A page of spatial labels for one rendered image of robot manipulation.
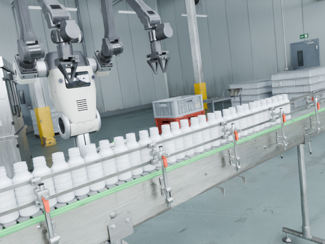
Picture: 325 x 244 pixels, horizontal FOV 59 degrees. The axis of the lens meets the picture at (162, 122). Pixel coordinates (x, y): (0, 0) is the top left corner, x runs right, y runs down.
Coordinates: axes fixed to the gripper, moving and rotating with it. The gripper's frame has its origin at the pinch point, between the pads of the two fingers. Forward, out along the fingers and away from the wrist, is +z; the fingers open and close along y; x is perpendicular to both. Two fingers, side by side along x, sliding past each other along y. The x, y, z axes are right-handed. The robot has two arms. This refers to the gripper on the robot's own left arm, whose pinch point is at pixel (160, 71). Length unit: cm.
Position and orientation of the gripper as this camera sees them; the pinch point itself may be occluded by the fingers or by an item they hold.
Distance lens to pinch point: 143.5
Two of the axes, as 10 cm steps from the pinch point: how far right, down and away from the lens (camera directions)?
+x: -7.7, 2.0, -6.1
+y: -6.2, 0.0, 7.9
